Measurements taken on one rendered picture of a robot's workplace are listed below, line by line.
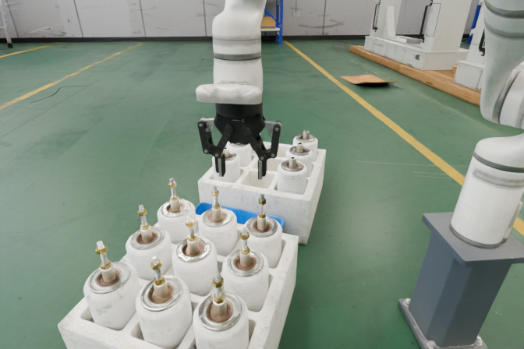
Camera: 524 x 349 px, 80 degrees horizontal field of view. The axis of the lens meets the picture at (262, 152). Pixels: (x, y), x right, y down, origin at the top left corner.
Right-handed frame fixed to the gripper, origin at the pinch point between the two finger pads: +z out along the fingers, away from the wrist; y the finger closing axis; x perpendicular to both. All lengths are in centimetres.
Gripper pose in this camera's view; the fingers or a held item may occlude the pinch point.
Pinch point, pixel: (241, 169)
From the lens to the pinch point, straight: 54.7
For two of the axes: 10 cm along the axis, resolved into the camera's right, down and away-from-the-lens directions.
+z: 0.0, 9.0, 4.4
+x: -1.4, 4.4, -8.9
